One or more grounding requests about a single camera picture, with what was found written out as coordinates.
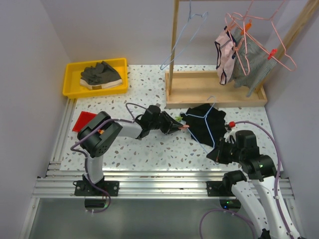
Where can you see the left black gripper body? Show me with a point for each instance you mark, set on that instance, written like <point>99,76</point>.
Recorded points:
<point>164,122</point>

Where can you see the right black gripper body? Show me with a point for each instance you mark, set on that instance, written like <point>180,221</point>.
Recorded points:
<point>229,152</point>

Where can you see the pink clothespin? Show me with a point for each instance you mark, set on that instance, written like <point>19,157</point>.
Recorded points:
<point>184,127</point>

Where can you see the black underwear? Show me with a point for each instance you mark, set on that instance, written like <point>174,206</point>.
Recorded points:
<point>216,121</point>

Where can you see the grey brown underwear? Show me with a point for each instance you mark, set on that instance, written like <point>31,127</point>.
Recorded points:
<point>100,76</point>

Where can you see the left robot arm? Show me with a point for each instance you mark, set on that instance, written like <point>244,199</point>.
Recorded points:
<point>96,137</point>

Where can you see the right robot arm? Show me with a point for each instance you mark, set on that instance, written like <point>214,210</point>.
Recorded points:
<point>255,185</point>

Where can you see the grey striped underwear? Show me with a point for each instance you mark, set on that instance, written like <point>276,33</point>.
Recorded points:
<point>251,66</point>

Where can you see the pink underwear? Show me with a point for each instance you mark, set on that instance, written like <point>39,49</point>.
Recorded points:
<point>225,46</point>

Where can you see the wooden clothes rack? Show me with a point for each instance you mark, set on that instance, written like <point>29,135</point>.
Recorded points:
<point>189,89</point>

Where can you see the red plastic bin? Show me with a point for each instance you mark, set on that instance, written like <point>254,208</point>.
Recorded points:
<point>82,120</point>

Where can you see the yellow plastic tray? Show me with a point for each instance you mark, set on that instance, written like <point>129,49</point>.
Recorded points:
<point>73,90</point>

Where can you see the red clothespin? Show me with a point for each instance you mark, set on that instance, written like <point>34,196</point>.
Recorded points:
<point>272,54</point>

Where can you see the orange clothespin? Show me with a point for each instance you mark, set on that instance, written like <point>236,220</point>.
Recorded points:
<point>247,27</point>

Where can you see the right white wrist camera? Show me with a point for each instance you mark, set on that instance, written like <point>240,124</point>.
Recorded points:
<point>230,129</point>

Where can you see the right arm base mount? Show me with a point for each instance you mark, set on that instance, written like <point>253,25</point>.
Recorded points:
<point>217,189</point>

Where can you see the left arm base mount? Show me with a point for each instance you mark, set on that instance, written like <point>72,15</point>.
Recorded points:
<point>84,188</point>

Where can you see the pink wire hanger front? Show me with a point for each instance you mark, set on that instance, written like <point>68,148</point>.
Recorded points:
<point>238,21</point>

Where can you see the pink wire hanger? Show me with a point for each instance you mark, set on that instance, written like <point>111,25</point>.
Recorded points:
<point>238,21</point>
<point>271,20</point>

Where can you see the aluminium rail frame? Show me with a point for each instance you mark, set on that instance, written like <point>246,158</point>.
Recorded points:
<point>157,166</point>

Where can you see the pink wire hanger rear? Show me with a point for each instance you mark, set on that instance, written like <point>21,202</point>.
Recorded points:
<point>271,20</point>

